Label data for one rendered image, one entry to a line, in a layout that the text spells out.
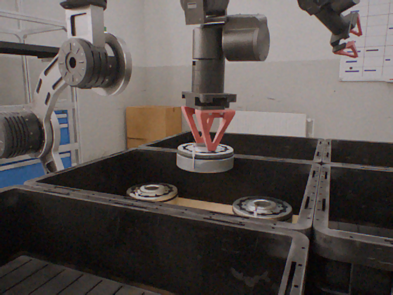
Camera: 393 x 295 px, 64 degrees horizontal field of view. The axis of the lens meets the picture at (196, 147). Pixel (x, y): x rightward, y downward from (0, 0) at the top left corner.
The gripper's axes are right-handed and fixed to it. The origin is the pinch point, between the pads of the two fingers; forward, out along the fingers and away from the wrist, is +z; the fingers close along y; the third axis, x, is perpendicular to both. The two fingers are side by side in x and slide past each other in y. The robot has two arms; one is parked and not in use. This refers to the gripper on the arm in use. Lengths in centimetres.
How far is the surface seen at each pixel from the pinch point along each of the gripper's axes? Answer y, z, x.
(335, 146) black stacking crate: 9.6, 4.9, -41.1
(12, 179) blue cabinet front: 188, 60, 62
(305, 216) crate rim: -26.8, 2.6, -0.2
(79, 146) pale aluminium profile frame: 219, 46, 17
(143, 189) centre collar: 7.0, 10.1, 10.1
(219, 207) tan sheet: 1.1, 13.5, -3.7
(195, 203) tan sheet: 4.7, 13.6, 0.0
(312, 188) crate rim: -19.5, 2.8, -7.6
